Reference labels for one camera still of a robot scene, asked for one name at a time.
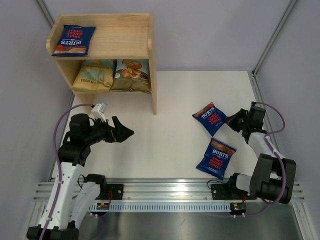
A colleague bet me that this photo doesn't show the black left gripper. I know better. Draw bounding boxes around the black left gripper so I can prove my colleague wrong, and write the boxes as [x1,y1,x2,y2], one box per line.
[85,115,134,145]

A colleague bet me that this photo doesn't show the blue burts bag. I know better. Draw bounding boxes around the blue burts bag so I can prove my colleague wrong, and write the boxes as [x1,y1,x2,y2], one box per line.
[192,102,227,137]
[196,137,237,180]
[52,24,96,57]

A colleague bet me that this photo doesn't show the light blue cassava chips bag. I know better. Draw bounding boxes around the light blue cassava chips bag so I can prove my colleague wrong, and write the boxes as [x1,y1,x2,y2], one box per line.
[110,59,151,94]

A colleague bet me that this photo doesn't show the yellow kettle chips bag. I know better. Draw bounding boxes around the yellow kettle chips bag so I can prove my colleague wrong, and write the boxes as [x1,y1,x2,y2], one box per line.
[70,59,117,93]

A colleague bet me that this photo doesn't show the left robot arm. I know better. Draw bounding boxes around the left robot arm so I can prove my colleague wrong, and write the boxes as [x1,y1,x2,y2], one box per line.
[26,113,134,240]

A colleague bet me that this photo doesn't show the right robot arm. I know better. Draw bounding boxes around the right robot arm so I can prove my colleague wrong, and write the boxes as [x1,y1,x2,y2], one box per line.
[225,102,297,205]

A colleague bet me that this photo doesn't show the wooden two-tier shelf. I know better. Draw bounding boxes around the wooden two-tier shelf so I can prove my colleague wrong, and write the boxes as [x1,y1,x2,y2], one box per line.
[46,13,158,115]

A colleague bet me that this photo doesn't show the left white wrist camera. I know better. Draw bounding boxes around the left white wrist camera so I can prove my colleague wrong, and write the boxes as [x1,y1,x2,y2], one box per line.
[91,102,108,123]

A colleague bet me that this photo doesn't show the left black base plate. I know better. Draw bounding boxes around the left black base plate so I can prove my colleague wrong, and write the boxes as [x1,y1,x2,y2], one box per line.
[96,184,124,201]

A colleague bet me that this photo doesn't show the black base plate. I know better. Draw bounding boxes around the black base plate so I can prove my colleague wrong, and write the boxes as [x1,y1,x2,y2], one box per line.
[209,183,243,200]
[96,184,124,201]

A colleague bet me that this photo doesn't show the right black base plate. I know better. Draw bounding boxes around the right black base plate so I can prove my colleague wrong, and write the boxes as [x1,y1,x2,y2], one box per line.
[209,183,243,200]

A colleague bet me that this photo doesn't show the aluminium mounting rail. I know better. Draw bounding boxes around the aluminium mounting rail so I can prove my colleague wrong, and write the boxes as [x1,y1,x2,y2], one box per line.
[32,178,305,203]

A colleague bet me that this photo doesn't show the white slotted cable duct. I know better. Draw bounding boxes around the white slotted cable duct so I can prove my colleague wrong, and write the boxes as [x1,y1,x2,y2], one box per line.
[89,202,246,213]

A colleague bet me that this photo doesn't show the right aluminium frame post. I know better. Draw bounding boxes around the right aluminium frame post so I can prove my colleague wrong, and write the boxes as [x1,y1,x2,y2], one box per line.
[251,0,299,78]

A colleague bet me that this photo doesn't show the aluminium frame post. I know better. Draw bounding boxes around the aluminium frame post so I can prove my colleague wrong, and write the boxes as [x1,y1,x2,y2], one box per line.
[35,0,55,28]
[251,0,299,78]

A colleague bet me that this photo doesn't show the left aluminium frame post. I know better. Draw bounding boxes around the left aluminium frame post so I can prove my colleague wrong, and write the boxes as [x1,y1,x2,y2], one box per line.
[35,0,55,28]

